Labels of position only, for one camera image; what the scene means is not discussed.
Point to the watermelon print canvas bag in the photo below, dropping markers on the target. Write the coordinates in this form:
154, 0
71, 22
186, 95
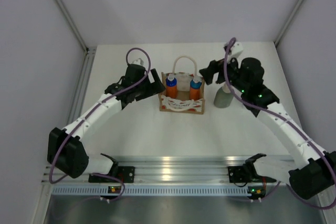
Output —
182, 103

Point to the grey green squeeze bottle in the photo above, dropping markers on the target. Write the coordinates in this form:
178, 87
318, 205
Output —
223, 97

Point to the orange bottle blue cap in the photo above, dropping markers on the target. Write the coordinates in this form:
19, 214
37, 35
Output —
171, 86
195, 85

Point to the orange bottle blue cap right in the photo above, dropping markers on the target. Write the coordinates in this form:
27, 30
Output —
195, 85

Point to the aluminium mounting rail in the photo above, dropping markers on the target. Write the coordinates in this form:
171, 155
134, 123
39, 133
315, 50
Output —
158, 170

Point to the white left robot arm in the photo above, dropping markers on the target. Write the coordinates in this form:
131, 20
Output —
68, 148

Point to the aluminium frame post right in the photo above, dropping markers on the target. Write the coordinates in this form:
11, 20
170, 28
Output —
298, 4

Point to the aluminium frame post left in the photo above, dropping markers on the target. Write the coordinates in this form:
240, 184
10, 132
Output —
71, 24

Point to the aluminium frame post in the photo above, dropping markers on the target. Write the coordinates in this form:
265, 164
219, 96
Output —
71, 24
298, 4

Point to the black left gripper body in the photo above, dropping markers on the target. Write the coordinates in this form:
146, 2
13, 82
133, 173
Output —
139, 88

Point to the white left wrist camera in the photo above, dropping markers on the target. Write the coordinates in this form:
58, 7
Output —
139, 62

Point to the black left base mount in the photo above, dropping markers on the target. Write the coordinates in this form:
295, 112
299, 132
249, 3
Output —
124, 173

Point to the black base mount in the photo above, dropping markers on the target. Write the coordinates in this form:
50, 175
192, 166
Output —
239, 177
124, 173

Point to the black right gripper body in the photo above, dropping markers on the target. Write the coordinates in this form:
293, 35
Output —
234, 72

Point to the orange bottle blue cap left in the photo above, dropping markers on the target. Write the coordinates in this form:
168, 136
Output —
171, 86

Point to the white slotted cable duct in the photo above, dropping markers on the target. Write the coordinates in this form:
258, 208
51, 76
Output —
136, 190

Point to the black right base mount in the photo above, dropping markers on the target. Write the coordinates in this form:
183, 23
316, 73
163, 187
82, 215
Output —
239, 177

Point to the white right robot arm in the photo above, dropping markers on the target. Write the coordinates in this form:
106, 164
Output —
313, 170

